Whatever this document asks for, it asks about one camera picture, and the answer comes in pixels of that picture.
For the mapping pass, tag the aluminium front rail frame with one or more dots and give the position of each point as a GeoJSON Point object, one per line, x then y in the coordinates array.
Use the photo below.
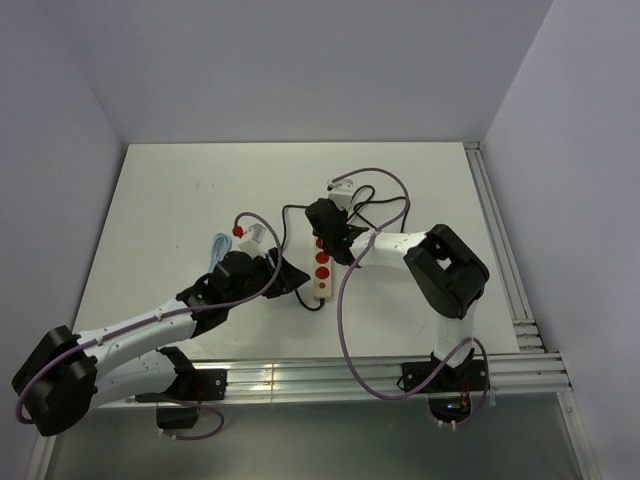
{"type": "Point", "coordinates": [309, 419]}

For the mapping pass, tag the aluminium rail frame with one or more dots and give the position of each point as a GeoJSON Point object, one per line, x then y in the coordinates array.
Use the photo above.
{"type": "Point", "coordinates": [525, 326]}
{"type": "Point", "coordinates": [309, 419]}

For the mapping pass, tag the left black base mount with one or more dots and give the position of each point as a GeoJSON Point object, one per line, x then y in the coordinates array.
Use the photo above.
{"type": "Point", "coordinates": [189, 399]}

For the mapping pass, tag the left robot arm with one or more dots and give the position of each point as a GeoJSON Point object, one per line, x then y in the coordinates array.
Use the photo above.
{"type": "Point", "coordinates": [68, 373]}

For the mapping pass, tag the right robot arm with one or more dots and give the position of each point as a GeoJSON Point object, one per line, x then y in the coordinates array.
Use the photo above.
{"type": "Point", "coordinates": [447, 272]}

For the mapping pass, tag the beige red power strip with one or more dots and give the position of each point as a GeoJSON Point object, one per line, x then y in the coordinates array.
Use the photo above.
{"type": "Point", "coordinates": [322, 274]}

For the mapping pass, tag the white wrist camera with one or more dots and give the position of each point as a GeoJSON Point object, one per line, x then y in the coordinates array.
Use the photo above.
{"type": "Point", "coordinates": [341, 193]}
{"type": "Point", "coordinates": [250, 240]}

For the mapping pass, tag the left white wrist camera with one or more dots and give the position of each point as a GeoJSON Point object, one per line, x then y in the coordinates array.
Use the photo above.
{"type": "Point", "coordinates": [250, 240]}

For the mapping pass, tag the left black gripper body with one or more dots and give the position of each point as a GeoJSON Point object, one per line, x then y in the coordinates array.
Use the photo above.
{"type": "Point", "coordinates": [260, 276]}

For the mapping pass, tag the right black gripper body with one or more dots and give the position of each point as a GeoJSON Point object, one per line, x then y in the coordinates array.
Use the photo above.
{"type": "Point", "coordinates": [341, 213]}

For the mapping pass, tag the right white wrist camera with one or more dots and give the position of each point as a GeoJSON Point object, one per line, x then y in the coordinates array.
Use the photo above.
{"type": "Point", "coordinates": [341, 193]}

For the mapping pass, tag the aluminium right rail frame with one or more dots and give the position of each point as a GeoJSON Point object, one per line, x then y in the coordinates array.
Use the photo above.
{"type": "Point", "coordinates": [525, 326]}

